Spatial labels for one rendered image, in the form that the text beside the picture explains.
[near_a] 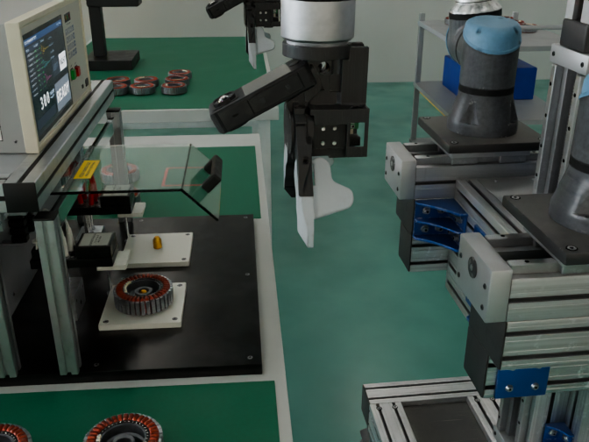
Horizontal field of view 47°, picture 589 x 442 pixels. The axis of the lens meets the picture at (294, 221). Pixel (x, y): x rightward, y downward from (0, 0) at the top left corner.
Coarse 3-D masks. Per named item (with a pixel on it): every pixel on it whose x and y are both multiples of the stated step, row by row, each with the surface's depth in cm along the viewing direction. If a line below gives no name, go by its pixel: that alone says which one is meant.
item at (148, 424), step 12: (108, 420) 100; (120, 420) 100; (132, 420) 100; (144, 420) 100; (96, 432) 98; (108, 432) 99; (120, 432) 100; (132, 432) 100; (144, 432) 98; (156, 432) 98
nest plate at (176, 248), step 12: (132, 240) 157; (144, 240) 157; (168, 240) 157; (180, 240) 157; (192, 240) 158; (132, 252) 151; (144, 252) 151; (156, 252) 151; (168, 252) 151; (180, 252) 151; (132, 264) 146; (144, 264) 147; (156, 264) 147; (168, 264) 147; (180, 264) 147
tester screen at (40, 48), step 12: (60, 24) 126; (36, 36) 110; (48, 36) 117; (60, 36) 125; (36, 48) 110; (48, 48) 117; (60, 48) 125; (36, 60) 110; (48, 60) 117; (36, 72) 110; (48, 72) 117; (60, 72) 124; (36, 84) 109; (48, 84) 116; (36, 96) 109; (36, 108) 109; (48, 108) 116; (36, 120) 109; (48, 120) 116
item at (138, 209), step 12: (84, 204) 145; (96, 204) 145; (108, 204) 145; (120, 204) 145; (132, 204) 148; (144, 204) 151; (84, 216) 146; (120, 216) 147; (132, 216) 147; (84, 228) 148
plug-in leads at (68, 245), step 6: (42, 210) 122; (48, 210) 123; (66, 222) 123; (66, 228) 126; (72, 234) 127; (36, 240) 122; (72, 240) 125; (36, 246) 122; (66, 246) 122; (72, 246) 125; (36, 252) 122; (66, 252) 123; (72, 252) 125; (36, 258) 123; (66, 258) 123
